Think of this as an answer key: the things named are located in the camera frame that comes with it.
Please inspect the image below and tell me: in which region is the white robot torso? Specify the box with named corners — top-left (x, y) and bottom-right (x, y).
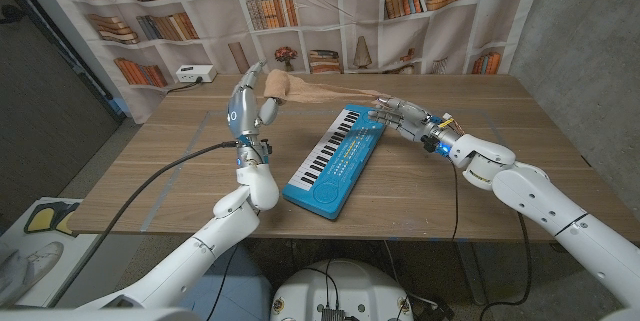
top-left (269, 259), bottom-right (414, 321)

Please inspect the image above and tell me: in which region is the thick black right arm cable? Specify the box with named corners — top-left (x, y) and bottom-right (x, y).
top-left (477, 210), bottom-right (534, 321)

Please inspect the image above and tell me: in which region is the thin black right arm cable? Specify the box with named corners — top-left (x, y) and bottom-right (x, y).
top-left (449, 159), bottom-right (461, 242)

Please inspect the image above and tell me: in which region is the black power strip cord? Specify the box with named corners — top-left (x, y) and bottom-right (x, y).
top-left (166, 76), bottom-right (204, 95)

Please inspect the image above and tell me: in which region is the blue toy piano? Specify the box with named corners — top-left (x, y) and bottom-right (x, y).
top-left (281, 103), bottom-right (390, 221)

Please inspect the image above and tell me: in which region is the grey table leg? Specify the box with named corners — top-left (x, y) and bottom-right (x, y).
top-left (457, 240), bottom-right (487, 306)

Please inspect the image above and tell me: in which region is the yellow and black floor mat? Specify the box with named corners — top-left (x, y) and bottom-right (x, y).
top-left (23, 200), bottom-right (81, 237)

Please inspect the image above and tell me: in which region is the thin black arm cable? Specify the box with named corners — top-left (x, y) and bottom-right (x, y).
top-left (204, 243), bottom-right (240, 321)
top-left (449, 159), bottom-right (461, 242)

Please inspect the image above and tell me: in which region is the printed bookshelf backdrop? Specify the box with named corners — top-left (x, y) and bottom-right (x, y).
top-left (29, 0), bottom-right (551, 125)

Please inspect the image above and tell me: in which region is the white power strip box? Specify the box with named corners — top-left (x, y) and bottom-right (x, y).
top-left (175, 64), bottom-right (218, 84)

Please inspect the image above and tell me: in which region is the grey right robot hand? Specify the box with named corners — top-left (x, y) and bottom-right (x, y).
top-left (367, 96), bottom-right (462, 157)

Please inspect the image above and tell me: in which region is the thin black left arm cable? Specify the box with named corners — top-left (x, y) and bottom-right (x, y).
top-left (204, 243), bottom-right (240, 321)

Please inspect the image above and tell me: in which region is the white sneaker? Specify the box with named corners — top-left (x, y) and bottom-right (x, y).
top-left (0, 240), bottom-right (66, 305)

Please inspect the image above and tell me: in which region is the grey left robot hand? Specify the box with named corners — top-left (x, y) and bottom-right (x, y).
top-left (227, 59), bottom-right (281, 168)

